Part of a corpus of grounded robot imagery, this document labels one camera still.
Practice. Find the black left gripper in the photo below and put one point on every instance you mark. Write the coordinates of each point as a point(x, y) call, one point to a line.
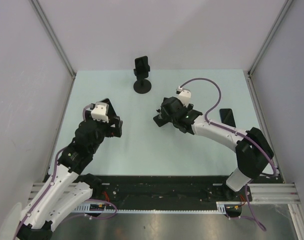
point(115, 131)

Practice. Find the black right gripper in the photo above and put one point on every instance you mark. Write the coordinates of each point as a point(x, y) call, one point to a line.
point(189, 107)

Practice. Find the black folding phone stand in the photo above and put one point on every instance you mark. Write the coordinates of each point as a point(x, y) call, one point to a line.
point(163, 117)

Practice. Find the blue-edged smartphone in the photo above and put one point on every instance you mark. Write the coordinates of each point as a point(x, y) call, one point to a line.
point(227, 117)

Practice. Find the black pole phone stand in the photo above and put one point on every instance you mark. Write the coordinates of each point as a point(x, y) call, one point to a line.
point(142, 85)

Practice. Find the black smartphone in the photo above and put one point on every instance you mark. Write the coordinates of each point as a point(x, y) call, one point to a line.
point(142, 63)

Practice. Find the teal-edged smartphone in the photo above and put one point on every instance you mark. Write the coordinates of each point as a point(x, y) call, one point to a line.
point(110, 110)

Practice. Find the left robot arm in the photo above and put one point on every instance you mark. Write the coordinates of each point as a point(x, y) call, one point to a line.
point(66, 188)

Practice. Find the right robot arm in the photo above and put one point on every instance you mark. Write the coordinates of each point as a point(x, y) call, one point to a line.
point(252, 150)

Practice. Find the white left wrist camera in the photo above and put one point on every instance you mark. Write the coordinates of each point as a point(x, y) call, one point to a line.
point(100, 112)

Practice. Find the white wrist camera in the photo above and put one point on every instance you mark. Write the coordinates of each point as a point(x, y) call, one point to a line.
point(100, 112)
point(184, 95)

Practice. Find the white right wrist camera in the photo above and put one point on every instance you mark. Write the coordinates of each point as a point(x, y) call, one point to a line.
point(184, 95)

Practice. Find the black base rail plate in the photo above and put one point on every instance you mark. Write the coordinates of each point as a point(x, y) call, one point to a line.
point(169, 192)

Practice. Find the white slotted cable duct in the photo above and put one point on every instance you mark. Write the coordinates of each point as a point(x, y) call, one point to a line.
point(96, 208)

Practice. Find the aluminium frame rail right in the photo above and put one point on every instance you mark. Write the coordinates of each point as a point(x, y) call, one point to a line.
point(273, 193)

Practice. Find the aluminium corner post left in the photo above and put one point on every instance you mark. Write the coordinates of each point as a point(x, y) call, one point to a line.
point(40, 13)

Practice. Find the aluminium corner post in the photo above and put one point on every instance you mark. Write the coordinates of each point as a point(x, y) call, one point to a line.
point(40, 13)
point(271, 34)

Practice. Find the aluminium corner post right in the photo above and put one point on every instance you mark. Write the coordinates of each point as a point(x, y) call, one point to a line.
point(271, 34)

